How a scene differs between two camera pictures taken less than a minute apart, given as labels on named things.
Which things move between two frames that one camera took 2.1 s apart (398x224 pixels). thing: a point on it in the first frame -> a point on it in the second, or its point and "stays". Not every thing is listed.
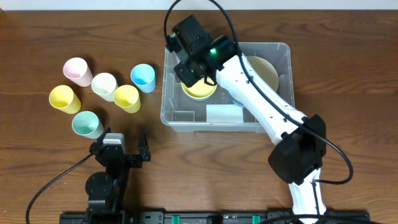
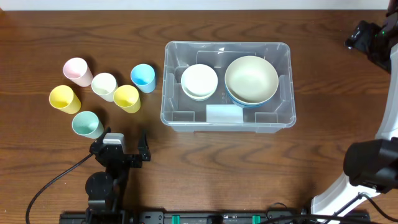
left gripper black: [143, 153] stays
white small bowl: [199, 91] stays
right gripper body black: [190, 71] -> [376, 42]
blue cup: [143, 75] stays
